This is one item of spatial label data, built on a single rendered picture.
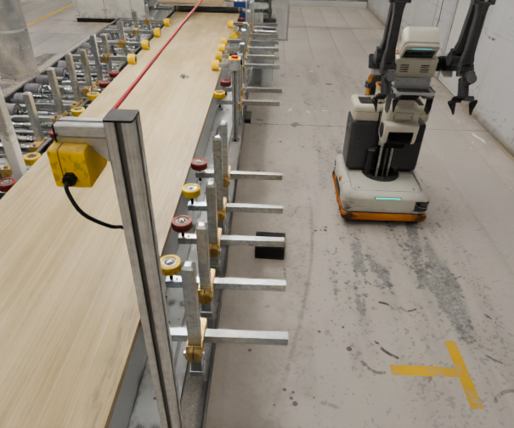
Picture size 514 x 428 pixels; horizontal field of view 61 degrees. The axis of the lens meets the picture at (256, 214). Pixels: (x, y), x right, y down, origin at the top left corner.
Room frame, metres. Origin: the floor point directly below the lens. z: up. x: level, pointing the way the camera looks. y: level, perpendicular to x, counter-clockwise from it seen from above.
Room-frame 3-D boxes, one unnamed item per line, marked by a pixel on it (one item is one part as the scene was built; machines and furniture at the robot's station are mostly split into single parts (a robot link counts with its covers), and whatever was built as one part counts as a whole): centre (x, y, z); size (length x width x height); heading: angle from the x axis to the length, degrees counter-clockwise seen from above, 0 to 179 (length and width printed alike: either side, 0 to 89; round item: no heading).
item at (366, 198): (2.97, -0.95, 0.16); 0.67 x 0.64 x 0.25; 179
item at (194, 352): (0.89, 0.18, 0.82); 0.14 x 0.06 x 0.05; 179
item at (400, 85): (2.68, -0.94, 0.99); 0.28 x 0.16 x 0.22; 89
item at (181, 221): (1.41, 0.30, 0.85); 0.08 x 0.08 x 0.11
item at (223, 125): (1.87, 0.16, 0.90); 0.04 x 0.04 x 0.48; 89
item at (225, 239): (1.41, 0.10, 0.81); 0.43 x 0.03 x 0.04; 89
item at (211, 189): (1.37, 0.17, 0.87); 0.04 x 0.04 x 0.48; 89
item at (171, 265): (1.16, 0.30, 0.85); 0.08 x 0.08 x 0.11
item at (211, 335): (0.91, 0.11, 0.82); 0.43 x 0.03 x 0.04; 89
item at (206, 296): (1.14, 0.17, 0.81); 0.14 x 0.06 x 0.05; 179
